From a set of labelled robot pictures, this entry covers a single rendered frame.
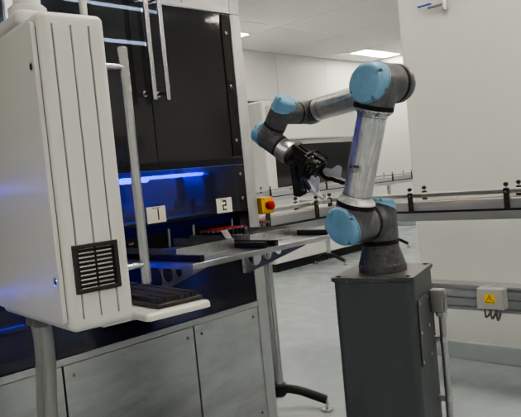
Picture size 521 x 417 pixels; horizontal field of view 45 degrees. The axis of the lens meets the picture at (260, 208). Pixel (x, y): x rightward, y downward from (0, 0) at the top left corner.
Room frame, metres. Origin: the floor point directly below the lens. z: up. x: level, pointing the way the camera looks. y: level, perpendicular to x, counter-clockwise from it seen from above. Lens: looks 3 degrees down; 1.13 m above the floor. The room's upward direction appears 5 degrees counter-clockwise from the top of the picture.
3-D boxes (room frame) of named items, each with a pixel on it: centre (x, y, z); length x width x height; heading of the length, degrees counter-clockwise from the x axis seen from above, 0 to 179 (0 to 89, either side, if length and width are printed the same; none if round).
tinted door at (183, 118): (2.52, 0.21, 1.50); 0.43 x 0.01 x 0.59; 136
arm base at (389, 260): (2.00, -0.37, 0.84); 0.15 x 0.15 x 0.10
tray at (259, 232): (2.50, 0.08, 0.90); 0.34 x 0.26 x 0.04; 46
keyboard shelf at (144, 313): (1.80, 0.41, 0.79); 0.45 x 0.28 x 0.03; 40
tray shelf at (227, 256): (2.33, 0.15, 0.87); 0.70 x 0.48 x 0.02; 136
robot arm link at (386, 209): (2.00, -0.36, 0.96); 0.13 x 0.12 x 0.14; 134
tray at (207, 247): (2.26, 0.32, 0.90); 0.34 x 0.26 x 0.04; 46
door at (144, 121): (2.19, 0.53, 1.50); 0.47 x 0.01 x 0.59; 136
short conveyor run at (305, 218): (3.07, -0.11, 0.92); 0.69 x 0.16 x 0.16; 136
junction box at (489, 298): (2.73, -0.96, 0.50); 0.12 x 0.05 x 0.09; 46
